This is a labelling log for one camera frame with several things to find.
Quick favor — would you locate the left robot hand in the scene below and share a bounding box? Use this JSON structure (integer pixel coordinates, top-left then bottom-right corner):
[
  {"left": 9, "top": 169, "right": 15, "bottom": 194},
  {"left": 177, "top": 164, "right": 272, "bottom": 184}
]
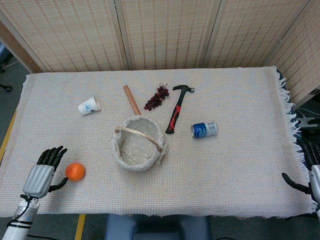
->
[{"left": 22, "top": 145, "right": 69, "bottom": 199}]

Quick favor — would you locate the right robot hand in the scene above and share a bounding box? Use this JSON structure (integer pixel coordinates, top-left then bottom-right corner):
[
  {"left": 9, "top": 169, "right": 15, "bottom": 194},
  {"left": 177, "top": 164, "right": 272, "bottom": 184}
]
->
[{"left": 281, "top": 137, "right": 320, "bottom": 204}]

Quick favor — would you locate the orange fruit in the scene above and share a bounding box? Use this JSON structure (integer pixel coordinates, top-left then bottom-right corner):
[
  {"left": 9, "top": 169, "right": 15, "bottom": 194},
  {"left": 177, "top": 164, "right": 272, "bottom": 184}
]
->
[{"left": 65, "top": 162, "right": 86, "bottom": 182}]

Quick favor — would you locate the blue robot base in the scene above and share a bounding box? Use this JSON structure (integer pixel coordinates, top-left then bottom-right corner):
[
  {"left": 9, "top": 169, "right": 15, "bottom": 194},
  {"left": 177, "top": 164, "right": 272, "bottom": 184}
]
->
[{"left": 104, "top": 213, "right": 211, "bottom": 240}]

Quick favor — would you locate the white woven tablecloth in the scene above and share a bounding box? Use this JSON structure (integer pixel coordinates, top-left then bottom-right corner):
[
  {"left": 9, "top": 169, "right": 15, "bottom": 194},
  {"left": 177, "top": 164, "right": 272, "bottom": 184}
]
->
[{"left": 0, "top": 65, "right": 316, "bottom": 218}]

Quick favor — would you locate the fabric lined wicker basket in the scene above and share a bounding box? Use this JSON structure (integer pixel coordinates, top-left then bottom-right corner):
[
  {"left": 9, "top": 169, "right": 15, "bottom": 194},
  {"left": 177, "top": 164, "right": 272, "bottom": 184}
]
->
[{"left": 108, "top": 115, "right": 169, "bottom": 173}]

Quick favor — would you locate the white paper cup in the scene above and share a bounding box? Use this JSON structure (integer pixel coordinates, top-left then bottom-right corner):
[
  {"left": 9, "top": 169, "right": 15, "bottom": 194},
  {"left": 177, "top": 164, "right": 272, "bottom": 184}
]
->
[{"left": 77, "top": 95, "right": 102, "bottom": 116}]

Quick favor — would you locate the blue drink can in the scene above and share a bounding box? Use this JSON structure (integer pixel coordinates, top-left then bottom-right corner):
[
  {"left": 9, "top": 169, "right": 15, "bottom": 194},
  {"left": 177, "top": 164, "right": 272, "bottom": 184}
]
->
[{"left": 191, "top": 121, "right": 219, "bottom": 139}]

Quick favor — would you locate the black chair wheel base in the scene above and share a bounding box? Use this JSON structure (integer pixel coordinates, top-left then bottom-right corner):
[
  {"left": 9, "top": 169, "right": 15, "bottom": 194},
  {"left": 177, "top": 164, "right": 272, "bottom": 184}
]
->
[{"left": 0, "top": 41, "right": 13, "bottom": 93}]

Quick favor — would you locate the wooden rolling pin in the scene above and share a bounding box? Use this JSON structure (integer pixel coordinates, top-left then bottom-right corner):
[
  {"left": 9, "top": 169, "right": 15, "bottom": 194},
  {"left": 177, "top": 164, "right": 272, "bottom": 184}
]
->
[{"left": 122, "top": 84, "right": 142, "bottom": 117}]

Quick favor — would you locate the dark red grape bunch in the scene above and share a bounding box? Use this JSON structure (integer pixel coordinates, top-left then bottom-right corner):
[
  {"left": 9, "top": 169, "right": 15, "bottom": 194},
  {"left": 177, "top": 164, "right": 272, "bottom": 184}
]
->
[{"left": 143, "top": 83, "right": 170, "bottom": 111}]

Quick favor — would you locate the black red claw hammer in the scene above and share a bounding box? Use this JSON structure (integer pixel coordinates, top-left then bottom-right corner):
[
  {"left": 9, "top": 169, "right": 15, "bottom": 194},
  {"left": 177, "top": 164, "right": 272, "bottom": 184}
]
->
[{"left": 165, "top": 84, "right": 196, "bottom": 135}]

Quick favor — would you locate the woven folding screen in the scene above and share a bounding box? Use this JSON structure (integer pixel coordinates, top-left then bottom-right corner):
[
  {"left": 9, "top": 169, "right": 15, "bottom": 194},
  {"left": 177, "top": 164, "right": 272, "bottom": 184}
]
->
[{"left": 0, "top": 0, "right": 320, "bottom": 107}]

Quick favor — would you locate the grey metal bracket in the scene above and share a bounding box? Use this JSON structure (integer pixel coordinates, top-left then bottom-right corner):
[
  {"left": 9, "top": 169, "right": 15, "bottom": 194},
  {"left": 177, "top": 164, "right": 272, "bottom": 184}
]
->
[{"left": 297, "top": 116, "right": 316, "bottom": 128}]

